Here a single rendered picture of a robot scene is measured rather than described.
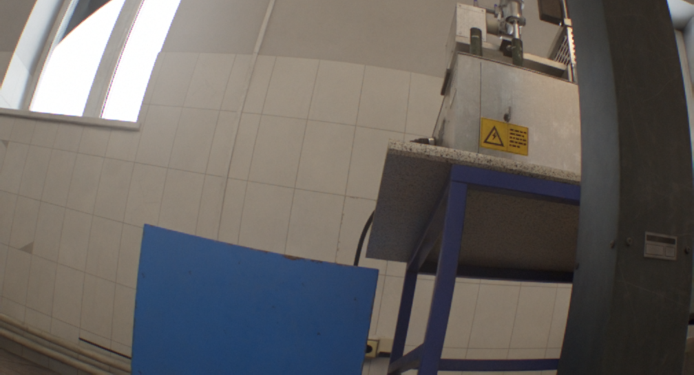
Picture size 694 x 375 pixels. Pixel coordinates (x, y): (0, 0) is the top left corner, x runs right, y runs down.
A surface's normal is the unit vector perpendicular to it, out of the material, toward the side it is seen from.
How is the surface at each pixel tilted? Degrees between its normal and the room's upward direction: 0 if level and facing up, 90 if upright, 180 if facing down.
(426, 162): 180
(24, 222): 90
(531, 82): 90
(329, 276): 90
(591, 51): 90
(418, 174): 180
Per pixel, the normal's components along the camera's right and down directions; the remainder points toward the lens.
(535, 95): 0.04, -0.32
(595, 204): -0.98, -0.17
